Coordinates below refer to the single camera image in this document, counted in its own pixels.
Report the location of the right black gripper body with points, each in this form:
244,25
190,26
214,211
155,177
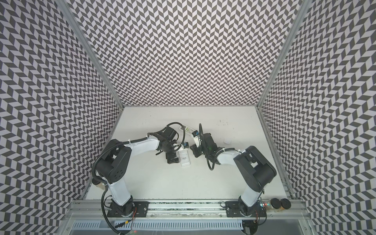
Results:
196,150

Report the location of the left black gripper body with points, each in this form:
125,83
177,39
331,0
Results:
170,151

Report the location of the small white remote control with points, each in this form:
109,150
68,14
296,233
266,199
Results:
184,158

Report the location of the white battery cover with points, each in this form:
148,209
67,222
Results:
227,141

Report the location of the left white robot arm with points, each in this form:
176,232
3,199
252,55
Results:
110,167

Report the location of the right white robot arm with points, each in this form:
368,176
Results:
255,169

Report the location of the white remote with green buttons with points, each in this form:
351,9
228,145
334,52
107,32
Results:
188,130

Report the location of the brown jar black lid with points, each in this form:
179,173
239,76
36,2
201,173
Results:
101,186

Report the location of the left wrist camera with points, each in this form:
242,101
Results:
181,146

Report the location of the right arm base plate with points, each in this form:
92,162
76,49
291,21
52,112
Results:
239,209

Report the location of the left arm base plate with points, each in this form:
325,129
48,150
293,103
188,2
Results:
130,209

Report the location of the aluminium front rail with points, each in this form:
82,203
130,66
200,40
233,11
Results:
187,209

